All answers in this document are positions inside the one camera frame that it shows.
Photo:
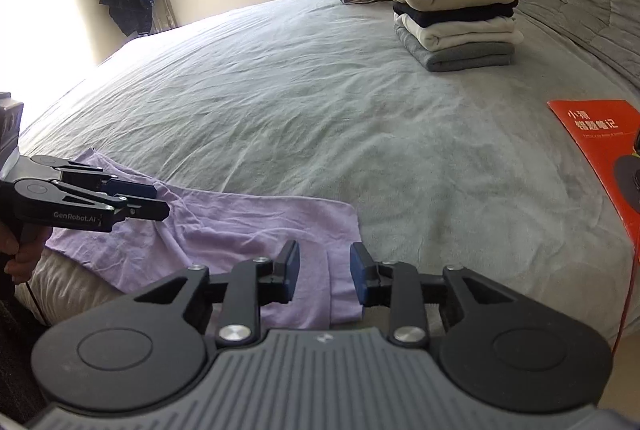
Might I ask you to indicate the red booklet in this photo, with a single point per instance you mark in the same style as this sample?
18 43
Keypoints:
585 135

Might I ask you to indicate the thick white folded garment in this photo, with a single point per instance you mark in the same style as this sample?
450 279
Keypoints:
465 35

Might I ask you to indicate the grey folded garment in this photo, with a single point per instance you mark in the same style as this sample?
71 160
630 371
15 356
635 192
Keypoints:
460 58

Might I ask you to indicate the person's left hand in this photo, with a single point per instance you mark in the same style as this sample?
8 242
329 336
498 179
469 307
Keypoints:
27 250

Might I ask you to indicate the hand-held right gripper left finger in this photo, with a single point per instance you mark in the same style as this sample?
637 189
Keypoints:
291 270

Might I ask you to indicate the purple garment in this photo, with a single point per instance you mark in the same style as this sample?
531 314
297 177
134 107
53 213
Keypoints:
225 230

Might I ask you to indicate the black folded garment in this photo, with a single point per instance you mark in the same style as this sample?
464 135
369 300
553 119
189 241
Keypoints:
460 18

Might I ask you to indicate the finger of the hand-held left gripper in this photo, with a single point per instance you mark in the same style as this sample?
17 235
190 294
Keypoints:
130 189
145 210

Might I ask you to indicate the person's dark clothing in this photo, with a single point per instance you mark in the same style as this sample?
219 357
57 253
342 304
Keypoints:
17 350

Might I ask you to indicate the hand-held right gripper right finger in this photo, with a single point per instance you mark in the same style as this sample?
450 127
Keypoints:
359 272

